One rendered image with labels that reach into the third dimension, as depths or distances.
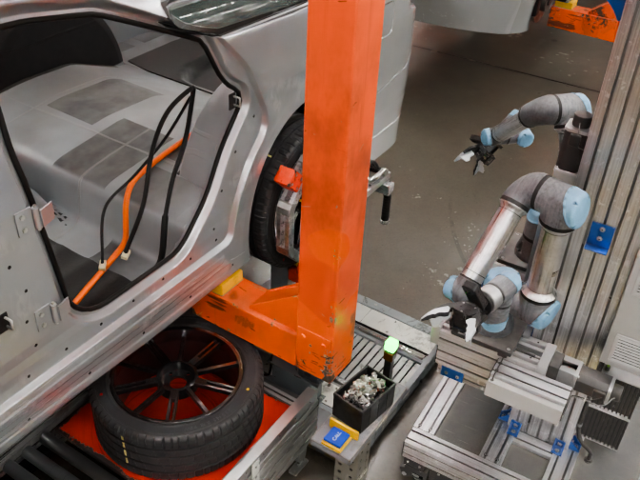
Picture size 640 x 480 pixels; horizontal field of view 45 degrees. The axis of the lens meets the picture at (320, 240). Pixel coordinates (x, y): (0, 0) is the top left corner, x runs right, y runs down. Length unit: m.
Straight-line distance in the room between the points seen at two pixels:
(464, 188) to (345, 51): 3.05
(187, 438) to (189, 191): 0.93
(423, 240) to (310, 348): 1.87
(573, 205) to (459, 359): 0.82
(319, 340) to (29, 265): 1.08
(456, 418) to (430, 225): 1.71
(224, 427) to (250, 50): 1.32
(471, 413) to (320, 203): 1.29
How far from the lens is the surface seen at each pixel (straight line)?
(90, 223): 3.27
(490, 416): 3.36
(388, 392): 2.89
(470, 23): 5.45
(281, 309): 2.89
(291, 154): 3.08
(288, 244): 3.13
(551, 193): 2.41
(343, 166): 2.35
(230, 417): 2.85
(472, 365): 2.91
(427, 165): 5.34
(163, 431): 2.83
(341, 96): 2.25
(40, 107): 3.75
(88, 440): 3.17
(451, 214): 4.86
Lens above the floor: 2.66
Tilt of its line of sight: 36 degrees down
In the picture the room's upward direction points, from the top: 3 degrees clockwise
